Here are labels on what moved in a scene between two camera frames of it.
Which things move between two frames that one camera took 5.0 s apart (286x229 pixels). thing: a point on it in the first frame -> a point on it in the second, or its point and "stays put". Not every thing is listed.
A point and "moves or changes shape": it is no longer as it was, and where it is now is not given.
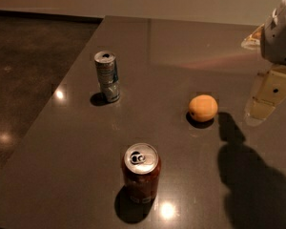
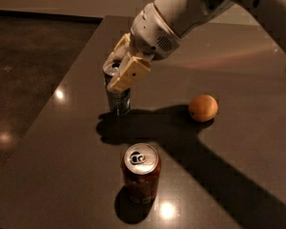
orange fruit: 202,108 stays put
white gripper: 278,37 -> 152,32
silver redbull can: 107,71 moves or changes shape
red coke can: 141,169 stays put
